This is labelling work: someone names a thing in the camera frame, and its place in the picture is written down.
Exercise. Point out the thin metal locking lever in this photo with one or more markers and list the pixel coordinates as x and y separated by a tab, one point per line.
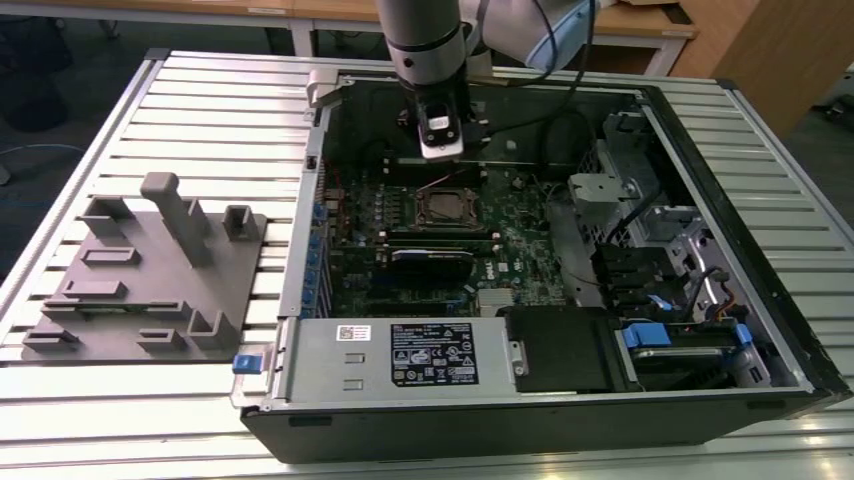
447	178

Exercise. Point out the silver CPU chip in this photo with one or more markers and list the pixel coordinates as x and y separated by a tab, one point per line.
449	207

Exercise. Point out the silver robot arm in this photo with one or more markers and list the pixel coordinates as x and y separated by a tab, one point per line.
421	40

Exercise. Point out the metal CPU socket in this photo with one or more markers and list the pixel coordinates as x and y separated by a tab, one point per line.
421	222

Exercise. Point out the black RAM slot white clips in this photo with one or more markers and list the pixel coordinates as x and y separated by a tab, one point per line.
441	234

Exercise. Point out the green RAM stick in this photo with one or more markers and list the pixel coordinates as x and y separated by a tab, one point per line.
441	246

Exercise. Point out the green motherboard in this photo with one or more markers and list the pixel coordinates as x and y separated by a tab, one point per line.
527	250

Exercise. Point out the black graphics card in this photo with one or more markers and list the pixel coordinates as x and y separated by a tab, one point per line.
434	265

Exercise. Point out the wooden desk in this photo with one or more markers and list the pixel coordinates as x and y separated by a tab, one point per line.
648	25

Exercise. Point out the small silver chipset heatsink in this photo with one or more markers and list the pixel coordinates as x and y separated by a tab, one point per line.
497	297

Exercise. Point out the black plastic shroud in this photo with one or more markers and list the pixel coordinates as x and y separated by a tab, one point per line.
561	350

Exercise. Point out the blue disk carrier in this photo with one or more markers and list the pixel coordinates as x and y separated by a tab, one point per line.
648	334

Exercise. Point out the wooden cabinet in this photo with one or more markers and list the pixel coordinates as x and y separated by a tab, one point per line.
788	45

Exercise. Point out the grey power supply unit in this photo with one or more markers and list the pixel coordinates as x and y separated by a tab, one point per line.
321	360

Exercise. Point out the office chair base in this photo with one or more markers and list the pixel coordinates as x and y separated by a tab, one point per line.
842	105

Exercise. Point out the black hard disk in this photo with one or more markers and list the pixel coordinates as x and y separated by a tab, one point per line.
674	367

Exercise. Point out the blue plastic case latch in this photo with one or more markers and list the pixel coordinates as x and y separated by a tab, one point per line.
246	364

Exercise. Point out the grey parts rack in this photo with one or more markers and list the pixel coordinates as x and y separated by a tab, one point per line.
154	310

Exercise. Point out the black PC case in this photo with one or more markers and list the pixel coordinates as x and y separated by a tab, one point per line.
467	435

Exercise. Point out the black office chair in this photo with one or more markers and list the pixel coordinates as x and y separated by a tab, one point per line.
34	75

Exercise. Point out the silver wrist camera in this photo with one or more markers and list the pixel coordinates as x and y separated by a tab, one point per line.
441	150

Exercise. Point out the grey metal drive bracket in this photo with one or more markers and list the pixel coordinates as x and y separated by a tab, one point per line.
597	192

